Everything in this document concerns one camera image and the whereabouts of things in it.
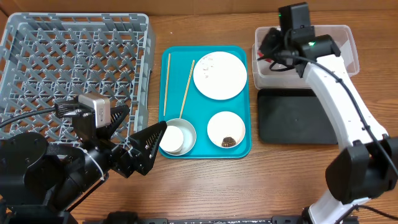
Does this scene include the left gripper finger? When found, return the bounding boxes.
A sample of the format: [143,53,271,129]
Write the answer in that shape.
[106,105,129,137]
[129,121,167,175]

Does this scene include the white paper cup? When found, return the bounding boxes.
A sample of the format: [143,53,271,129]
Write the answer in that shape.
[160,126,183,153]

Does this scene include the wooden chopstick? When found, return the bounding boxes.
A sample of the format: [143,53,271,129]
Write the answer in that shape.
[163,53,171,116]
[179,60,195,119]

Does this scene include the small white bowl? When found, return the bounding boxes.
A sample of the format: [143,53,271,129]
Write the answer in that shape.
[207,111,246,149]

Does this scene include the brown food scrap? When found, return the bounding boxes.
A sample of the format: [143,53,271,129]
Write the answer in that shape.
[221,136,236,148]

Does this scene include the red snack wrapper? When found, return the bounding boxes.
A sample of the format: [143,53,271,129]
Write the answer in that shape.
[257,52,266,61]

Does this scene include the white tissue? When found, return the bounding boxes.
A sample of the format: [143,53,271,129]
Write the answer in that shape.
[198,55,216,76]

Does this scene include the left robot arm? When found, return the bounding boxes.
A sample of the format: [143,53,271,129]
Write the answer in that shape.
[1,103,167,223]

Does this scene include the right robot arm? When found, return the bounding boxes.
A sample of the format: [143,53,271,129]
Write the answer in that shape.
[252,25,397,223]

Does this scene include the clear plastic waste bin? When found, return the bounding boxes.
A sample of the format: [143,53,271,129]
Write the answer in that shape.
[252,25,360,90]

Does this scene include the black plastic waste tray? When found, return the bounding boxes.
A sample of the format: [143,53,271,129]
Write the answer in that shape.
[257,88,338,145]

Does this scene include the grey plastic dishwasher rack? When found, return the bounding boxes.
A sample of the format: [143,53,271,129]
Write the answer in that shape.
[1,12,155,147]

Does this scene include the light grey bowl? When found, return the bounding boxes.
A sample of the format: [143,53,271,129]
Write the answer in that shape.
[161,118,197,156]

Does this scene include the large white round plate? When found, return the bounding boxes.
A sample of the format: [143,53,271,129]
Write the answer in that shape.
[193,51,248,100]

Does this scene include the teal plastic serving tray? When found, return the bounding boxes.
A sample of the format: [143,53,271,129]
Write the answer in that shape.
[159,45,252,159]

